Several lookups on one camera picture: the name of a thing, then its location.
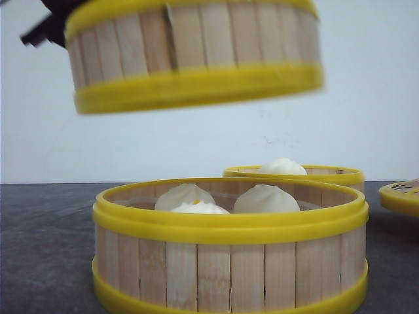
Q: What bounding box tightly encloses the white bun front low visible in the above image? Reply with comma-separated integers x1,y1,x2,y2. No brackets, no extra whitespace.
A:
170,201,229,215

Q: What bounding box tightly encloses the white bun right side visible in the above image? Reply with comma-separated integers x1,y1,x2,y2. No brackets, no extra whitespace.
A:
232,184,300,214

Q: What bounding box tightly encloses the bamboo steamer lid yellow rim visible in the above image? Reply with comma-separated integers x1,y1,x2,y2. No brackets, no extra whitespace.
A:
379,179,418,217

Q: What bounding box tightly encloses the bottom bamboo steamer basket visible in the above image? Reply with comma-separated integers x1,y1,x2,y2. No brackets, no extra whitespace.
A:
92,178,369,313

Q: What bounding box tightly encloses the bamboo steamer basket one bun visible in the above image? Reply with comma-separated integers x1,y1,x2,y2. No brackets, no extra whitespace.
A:
223,165,365,192

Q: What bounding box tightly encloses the white bun with orange dot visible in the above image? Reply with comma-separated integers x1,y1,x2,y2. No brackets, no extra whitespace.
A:
155,183,215,211

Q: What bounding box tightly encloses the lifted bamboo steamer basket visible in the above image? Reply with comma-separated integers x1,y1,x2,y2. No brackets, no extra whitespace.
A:
65,1,323,114

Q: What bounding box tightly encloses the white steamed bun yellow top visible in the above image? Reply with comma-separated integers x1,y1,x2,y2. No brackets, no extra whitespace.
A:
258,157,307,175

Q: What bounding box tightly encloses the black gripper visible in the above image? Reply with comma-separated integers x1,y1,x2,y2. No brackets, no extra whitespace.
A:
20,0,84,48

